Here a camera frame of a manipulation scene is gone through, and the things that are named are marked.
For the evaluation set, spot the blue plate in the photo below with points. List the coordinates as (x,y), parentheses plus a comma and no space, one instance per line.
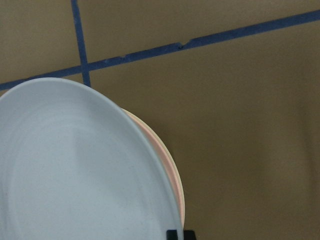
(74,166)

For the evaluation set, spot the pink plate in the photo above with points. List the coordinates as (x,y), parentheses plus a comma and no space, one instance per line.
(167,162)

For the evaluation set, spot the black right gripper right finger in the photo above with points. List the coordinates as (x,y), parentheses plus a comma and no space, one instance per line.
(189,235)

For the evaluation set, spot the cream plate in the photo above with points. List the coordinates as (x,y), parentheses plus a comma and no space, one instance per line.
(172,160)

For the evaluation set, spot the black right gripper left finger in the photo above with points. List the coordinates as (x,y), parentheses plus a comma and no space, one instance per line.
(171,234)

